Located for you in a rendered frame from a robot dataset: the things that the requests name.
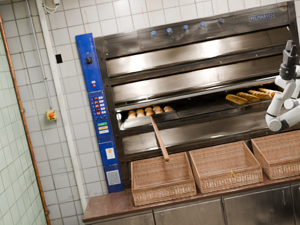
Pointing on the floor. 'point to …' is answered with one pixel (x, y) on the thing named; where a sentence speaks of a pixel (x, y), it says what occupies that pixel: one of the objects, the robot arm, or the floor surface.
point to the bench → (205, 206)
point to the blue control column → (84, 47)
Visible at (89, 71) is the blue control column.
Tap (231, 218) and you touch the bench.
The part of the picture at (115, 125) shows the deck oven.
